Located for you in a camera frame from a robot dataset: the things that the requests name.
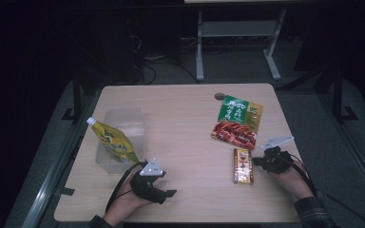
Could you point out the person's right hand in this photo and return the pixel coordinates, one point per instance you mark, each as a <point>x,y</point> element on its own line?
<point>293,182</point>

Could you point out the person's left hand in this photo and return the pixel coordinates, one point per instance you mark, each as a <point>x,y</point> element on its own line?
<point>123,199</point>

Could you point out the yellow spout pouch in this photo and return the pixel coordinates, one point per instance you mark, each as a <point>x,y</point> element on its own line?
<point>115,142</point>

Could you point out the clear plastic container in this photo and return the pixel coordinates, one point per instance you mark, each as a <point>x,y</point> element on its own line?
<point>133,126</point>

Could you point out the green and red snack packet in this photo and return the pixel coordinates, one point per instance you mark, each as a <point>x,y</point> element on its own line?
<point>237,117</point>

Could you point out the black metal stand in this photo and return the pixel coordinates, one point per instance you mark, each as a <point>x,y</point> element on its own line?
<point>338,95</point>
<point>76,95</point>

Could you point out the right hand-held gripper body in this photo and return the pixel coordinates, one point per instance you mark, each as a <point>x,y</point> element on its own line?
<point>278,161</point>

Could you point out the round grey table grommet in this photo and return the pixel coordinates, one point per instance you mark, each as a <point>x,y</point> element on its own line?
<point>218,96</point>

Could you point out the white metal desk frame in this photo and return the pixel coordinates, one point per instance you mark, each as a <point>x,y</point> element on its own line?
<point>237,28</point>

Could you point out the small gold red snack packet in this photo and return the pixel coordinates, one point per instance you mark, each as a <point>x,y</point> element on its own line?
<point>243,166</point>

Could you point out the dark table edge bracket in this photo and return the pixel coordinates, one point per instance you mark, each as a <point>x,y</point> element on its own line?
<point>66,191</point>

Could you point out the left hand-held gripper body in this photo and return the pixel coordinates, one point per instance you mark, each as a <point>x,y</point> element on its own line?
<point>144,186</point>

